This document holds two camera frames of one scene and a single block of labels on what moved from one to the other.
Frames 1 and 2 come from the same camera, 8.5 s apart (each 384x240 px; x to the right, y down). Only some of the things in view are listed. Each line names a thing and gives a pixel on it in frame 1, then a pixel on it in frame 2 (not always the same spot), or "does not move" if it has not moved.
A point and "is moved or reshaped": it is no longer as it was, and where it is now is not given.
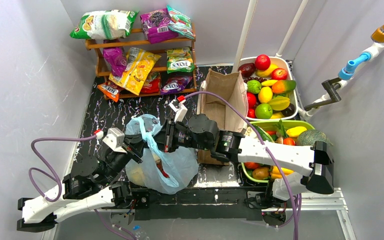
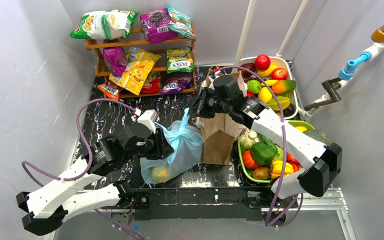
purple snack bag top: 155,26 does not move
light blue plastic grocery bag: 168,173 is moved or reshaped
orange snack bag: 111,90 does not move
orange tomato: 252,165 does not move
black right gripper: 170,136 to 202,105
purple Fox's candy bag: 175,84 does not move
